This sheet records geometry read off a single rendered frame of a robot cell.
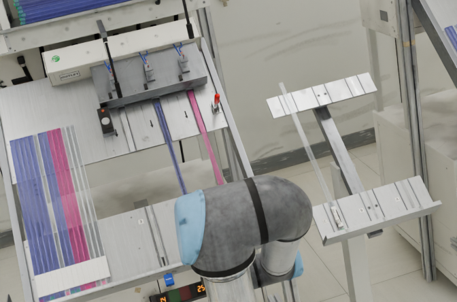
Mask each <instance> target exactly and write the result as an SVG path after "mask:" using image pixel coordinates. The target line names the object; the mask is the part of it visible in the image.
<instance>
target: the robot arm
mask: <svg viewBox="0 0 457 302"><path fill-rule="evenodd" d="M174 216H175V229H176V235H177V244H178V249H179V253H180V258H181V262H182V264H183V265H190V266H191V268H192V270H193V271H194V272H195V273H196V274H197V275H199V276H200V279H201V283H202V286H205V291H206V294H207V300H208V302H256V296H255V292H254V289H257V288H261V287H264V286H268V285H271V284H275V283H278V282H283V281H286V280H292V279H293V278H296V277H299V276H301V275H302V274H303V272H304V268H303V260H302V258H301V254H300V252H299V244H300V241H301V238H302V237H304V236H305V234H306V233H307V232H308V230H309V228H310V226H311V222H312V218H313V210H312V205H311V201H310V200H309V197H308V196H307V195H306V193H305V192H304V191H303V190H302V189H301V188H300V187H299V186H297V185H296V184H295V183H293V182H291V181H290V180H287V179H286V178H281V177H279V176H276V175H255V176H252V177H250V178H246V179H243V180H237V181H235V182H230V183H227V184H222V185H219V186H215V187H211V188H206V189H203V190H201V189H198V190H196V191H194V192H192V193H189V194H187V195H182V196H181V197H179V198H178V199H177V200H176V202H175V205H174ZM260 245H262V247H261V252H259V253H257V254H256V252H255V246H260Z"/></svg>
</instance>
